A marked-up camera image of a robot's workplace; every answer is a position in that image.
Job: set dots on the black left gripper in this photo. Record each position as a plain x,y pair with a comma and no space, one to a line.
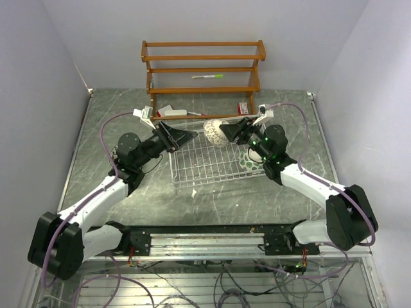
171,138

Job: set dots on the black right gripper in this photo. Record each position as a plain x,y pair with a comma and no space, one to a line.
234,131

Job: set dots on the purple pattern cream bowl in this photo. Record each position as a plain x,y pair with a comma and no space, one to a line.
214,134

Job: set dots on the green leaf pattern bowl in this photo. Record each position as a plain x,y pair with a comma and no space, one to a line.
250,161

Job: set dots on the white wire dish rack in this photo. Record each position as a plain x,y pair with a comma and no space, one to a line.
200,163

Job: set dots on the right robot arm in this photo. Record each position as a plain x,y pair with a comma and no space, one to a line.
349,219

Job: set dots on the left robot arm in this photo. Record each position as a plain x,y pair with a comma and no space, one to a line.
120,183

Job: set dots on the wooden shelf rack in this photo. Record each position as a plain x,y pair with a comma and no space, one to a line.
170,66

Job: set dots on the white rectangular eraser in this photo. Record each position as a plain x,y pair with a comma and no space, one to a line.
175,113

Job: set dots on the red white card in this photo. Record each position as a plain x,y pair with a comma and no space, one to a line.
161,112

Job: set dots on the red white small box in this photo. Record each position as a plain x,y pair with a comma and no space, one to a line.
243,108

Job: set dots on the red tipped pen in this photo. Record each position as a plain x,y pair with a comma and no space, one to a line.
195,114

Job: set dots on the green capped marker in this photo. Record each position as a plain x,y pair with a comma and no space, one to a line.
209,76

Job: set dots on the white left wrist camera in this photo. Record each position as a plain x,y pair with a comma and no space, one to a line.
145,116

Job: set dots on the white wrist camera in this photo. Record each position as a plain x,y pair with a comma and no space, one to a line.
265,113
145,116

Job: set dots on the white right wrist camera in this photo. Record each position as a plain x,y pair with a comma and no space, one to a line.
265,113

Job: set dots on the aluminium mounting rail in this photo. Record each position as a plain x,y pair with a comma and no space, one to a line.
205,244

